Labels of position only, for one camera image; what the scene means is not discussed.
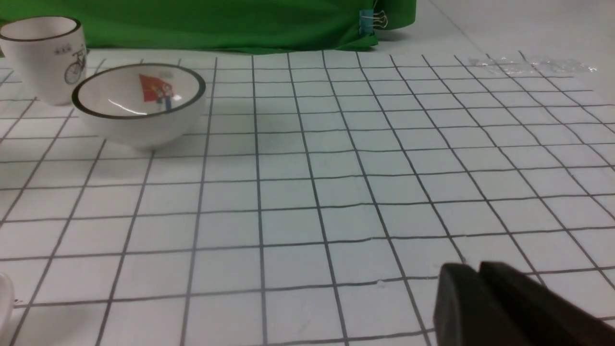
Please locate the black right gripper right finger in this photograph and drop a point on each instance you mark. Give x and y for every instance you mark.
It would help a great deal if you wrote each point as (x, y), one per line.
(544, 317)

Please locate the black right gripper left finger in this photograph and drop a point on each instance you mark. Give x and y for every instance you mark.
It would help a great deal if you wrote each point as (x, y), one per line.
(468, 314)

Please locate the white grid tablecloth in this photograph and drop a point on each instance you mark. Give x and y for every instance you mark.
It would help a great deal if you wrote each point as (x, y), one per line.
(312, 204)

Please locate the clear plastic wrapper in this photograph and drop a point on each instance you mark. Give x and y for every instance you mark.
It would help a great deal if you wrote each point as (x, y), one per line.
(531, 65)

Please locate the blue binder clip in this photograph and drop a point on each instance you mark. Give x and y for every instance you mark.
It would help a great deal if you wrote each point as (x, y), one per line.
(369, 21)

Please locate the white bowl with flag print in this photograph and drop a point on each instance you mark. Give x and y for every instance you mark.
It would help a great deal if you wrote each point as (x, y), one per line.
(144, 106)

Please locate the green backdrop cloth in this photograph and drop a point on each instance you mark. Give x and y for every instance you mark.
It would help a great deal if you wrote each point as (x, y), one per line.
(249, 26)

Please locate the white cup with bicycle print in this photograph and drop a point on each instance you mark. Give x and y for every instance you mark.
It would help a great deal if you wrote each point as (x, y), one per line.
(48, 53)

